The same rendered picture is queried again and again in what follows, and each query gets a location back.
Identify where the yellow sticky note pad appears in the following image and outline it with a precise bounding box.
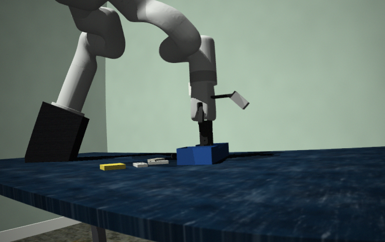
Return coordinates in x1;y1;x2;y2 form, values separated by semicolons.
100;163;126;170

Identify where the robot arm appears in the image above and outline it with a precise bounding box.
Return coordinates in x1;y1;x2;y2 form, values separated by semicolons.
51;0;217;116

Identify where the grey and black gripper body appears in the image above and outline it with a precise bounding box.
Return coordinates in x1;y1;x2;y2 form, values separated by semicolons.
190;81;217;122

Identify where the blue rack of bins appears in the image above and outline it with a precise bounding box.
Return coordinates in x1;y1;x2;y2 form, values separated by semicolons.
177;143;229;165

